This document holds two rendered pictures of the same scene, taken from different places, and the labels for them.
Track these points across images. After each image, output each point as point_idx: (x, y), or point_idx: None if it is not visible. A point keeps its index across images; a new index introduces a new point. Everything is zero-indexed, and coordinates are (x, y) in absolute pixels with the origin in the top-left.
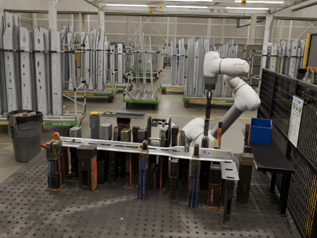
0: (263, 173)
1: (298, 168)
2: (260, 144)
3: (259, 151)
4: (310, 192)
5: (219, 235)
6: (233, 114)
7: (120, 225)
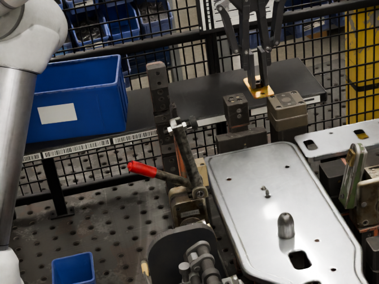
0: (71, 212)
1: (295, 50)
2: (135, 112)
3: (209, 104)
4: None
5: None
6: (31, 107)
7: None
